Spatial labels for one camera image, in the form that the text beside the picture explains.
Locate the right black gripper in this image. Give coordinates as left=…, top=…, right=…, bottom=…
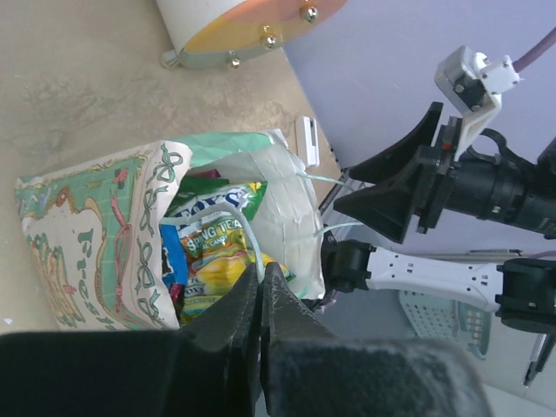
left=334, top=102, right=462, bottom=243

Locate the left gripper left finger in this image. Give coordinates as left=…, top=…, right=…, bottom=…
left=177, top=264, right=261, bottom=416

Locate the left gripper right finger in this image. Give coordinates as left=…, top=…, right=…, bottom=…
left=260, top=262, right=334, bottom=416

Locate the green yellow candy packet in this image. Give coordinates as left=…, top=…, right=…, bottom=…
left=177, top=216, right=296, bottom=325

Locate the green paper gift bag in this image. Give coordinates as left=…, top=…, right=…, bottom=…
left=15, top=129, right=327, bottom=330

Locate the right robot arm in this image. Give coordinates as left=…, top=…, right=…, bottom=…
left=334, top=102, right=555, bottom=248

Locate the purple berry candy packet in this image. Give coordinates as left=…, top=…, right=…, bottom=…
left=169, top=283, right=184, bottom=306

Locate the small white plastic block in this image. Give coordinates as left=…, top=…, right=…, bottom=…
left=295, top=116, right=320, bottom=168

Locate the blue candy packet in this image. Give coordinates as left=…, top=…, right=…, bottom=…
left=160, top=225, right=189, bottom=288

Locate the white plastic basket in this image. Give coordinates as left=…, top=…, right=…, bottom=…
left=398, top=290, right=492, bottom=361

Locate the round mini drawer cabinet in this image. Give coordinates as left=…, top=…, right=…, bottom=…
left=156, top=0, right=346, bottom=70

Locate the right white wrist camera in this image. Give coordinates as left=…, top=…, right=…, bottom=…
left=434, top=45, right=520, bottom=160

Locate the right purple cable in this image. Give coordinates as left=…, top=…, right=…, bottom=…
left=512, top=25, right=556, bottom=73

